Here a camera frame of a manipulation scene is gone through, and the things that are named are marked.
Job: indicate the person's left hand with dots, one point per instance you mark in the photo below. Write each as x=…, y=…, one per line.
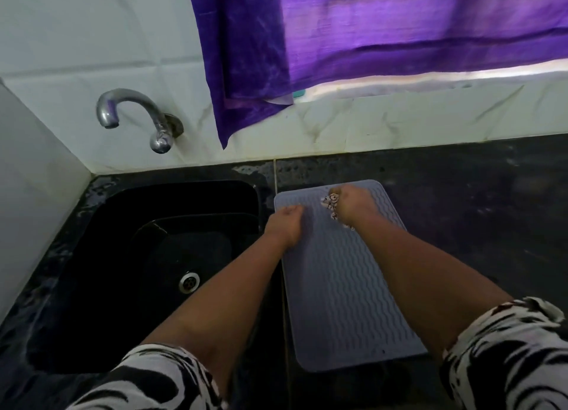
x=282, y=227

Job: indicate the person's right hand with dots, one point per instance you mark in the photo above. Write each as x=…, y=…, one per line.
x=359, y=205

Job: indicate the person's right fingers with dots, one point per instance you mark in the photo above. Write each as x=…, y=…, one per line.
x=342, y=192

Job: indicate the person's left fingers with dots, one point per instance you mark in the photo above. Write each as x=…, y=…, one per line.
x=295, y=209

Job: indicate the white black patterned cloth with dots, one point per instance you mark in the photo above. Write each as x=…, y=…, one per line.
x=330, y=200

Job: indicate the person's left forearm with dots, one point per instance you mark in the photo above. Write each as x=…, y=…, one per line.
x=222, y=307

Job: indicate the person's right forearm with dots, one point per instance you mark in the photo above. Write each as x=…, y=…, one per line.
x=421, y=281

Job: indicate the grey ribbed silicone mat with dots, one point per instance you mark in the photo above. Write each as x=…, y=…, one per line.
x=341, y=290

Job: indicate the small teal object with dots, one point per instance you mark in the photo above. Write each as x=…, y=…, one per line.
x=299, y=93

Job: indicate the metal sink drain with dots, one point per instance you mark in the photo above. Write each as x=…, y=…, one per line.
x=189, y=282

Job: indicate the purple curtain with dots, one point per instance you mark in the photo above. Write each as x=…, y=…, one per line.
x=266, y=46

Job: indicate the black sink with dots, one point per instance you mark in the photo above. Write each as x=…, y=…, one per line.
x=111, y=245

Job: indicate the black white patterned sleeve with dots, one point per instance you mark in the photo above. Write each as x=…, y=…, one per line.
x=151, y=378
x=510, y=356

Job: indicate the metal wall faucet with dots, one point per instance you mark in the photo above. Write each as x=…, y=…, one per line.
x=133, y=98

